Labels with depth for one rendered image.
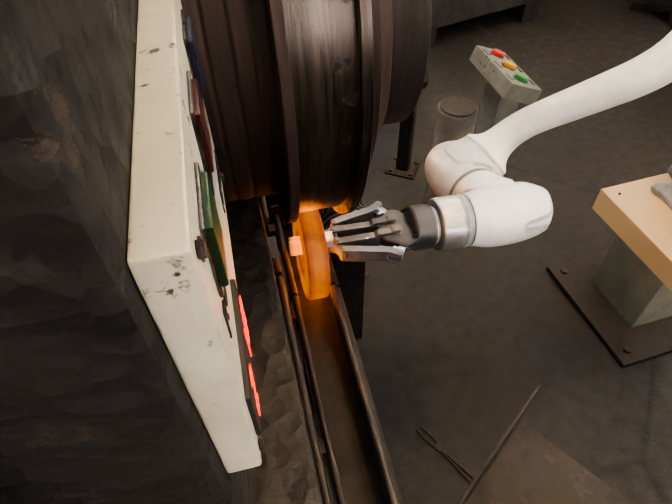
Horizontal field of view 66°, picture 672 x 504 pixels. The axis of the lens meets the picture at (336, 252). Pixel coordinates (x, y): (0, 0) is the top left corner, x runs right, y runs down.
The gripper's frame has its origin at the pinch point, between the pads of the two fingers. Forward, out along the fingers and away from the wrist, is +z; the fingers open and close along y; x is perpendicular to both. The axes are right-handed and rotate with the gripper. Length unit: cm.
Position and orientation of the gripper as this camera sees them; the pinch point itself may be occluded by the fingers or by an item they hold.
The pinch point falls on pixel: (310, 243)
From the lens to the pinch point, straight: 81.6
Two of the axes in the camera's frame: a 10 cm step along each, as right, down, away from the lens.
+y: -2.4, -7.2, 6.6
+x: 0.3, -6.8, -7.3
